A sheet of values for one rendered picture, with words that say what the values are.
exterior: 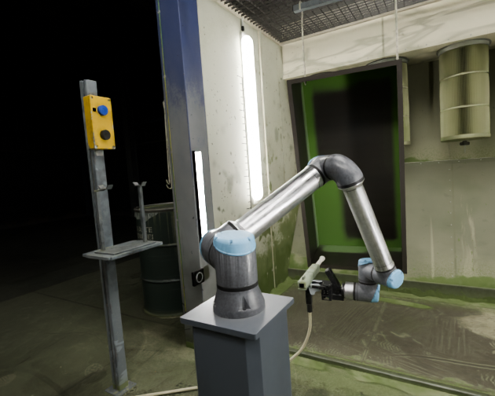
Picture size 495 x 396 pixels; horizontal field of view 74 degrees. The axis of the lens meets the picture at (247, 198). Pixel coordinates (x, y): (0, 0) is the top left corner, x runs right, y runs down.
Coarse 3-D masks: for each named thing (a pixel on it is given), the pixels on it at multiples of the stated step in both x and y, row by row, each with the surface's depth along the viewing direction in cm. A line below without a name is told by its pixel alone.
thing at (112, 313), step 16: (96, 160) 165; (96, 176) 165; (96, 224) 169; (112, 240) 173; (112, 272) 172; (112, 288) 172; (112, 304) 172; (112, 320) 172; (112, 336) 173; (112, 352) 175; (112, 368) 176; (112, 384) 177
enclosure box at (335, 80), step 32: (384, 64) 166; (288, 96) 190; (320, 96) 216; (352, 96) 208; (384, 96) 201; (320, 128) 222; (352, 128) 214; (384, 128) 206; (352, 160) 220; (384, 160) 212; (320, 192) 236; (384, 192) 218; (320, 224) 244; (352, 224) 234; (384, 224) 225; (320, 256) 231; (352, 256) 224
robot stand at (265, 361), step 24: (192, 312) 118; (264, 312) 114; (216, 336) 108; (240, 336) 101; (264, 336) 106; (216, 360) 109; (240, 360) 104; (264, 360) 106; (288, 360) 122; (216, 384) 110; (240, 384) 105; (264, 384) 106; (288, 384) 122
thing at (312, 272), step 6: (324, 258) 208; (312, 264) 192; (318, 264) 192; (306, 270) 183; (312, 270) 181; (318, 270) 189; (306, 276) 173; (312, 276) 176; (300, 282) 166; (306, 282) 166; (300, 288) 167; (306, 288) 166; (306, 294) 176; (306, 300) 177; (312, 300) 178; (306, 306) 178; (312, 306) 178
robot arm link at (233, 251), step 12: (216, 240) 113; (228, 240) 111; (240, 240) 111; (252, 240) 114; (216, 252) 114; (228, 252) 110; (240, 252) 111; (252, 252) 114; (216, 264) 115; (228, 264) 111; (240, 264) 111; (252, 264) 114; (216, 276) 116; (228, 276) 111; (240, 276) 111; (252, 276) 113
